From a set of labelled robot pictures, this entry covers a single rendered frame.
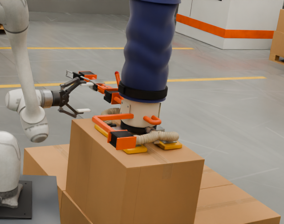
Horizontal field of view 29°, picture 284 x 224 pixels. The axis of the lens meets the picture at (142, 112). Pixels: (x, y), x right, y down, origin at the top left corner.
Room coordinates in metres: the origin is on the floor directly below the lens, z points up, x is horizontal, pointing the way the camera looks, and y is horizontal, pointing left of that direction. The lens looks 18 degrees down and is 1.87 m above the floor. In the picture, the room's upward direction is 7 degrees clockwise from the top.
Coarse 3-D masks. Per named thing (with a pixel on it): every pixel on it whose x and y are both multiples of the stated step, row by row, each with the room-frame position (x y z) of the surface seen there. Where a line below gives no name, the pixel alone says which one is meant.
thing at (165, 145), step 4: (160, 140) 2.42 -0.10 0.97; (164, 140) 2.42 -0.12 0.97; (160, 144) 2.39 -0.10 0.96; (164, 144) 2.38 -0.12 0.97; (168, 144) 2.39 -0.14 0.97; (172, 144) 2.40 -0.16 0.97; (176, 144) 2.40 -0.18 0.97; (180, 144) 2.41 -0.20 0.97; (164, 148) 2.37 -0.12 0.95; (168, 148) 2.38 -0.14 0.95; (172, 148) 2.39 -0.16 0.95
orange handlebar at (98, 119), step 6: (102, 84) 2.85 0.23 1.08; (102, 90) 2.75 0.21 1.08; (120, 102) 2.59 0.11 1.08; (114, 114) 2.37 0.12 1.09; (120, 114) 2.38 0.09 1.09; (126, 114) 2.39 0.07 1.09; (132, 114) 2.40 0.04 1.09; (96, 120) 2.26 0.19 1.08; (102, 120) 2.32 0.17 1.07; (150, 120) 2.35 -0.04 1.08; (156, 120) 2.35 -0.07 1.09; (102, 126) 2.21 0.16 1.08; (108, 126) 2.20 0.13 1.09
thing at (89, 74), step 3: (78, 72) 3.01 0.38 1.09; (81, 72) 2.98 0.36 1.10; (84, 72) 2.99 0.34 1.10; (87, 72) 3.00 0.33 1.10; (90, 72) 3.01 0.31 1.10; (81, 75) 2.97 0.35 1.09; (84, 75) 2.94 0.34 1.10; (87, 75) 2.95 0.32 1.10; (90, 75) 2.96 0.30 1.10; (93, 75) 2.97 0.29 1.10; (96, 75) 2.98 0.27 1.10; (81, 78) 2.97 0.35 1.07; (90, 78) 2.96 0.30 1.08; (96, 78) 2.98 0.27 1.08
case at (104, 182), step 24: (72, 120) 2.62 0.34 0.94; (120, 120) 2.71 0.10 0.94; (72, 144) 2.60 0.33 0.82; (96, 144) 2.38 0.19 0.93; (144, 144) 2.41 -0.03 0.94; (72, 168) 2.58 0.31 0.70; (96, 168) 2.35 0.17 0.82; (120, 168) 2.17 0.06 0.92; (144, 168) 2.17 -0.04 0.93; (168, 168) 2.23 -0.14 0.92; (192, 168) 2.30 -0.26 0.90; (72, 192) 2.56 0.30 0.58; (96, 192) 2.33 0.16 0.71; (120, 192) 2.15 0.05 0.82; (144, 192) 2.18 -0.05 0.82; (168, 192) 2.24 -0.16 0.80; (192, 192) 2.31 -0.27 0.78; (96, 216) 2.31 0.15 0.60; (120, 216) 2.13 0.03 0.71; (144, 216) 2.18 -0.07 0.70; (168, 216) 2.25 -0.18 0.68; (192, 216) 2.32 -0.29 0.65
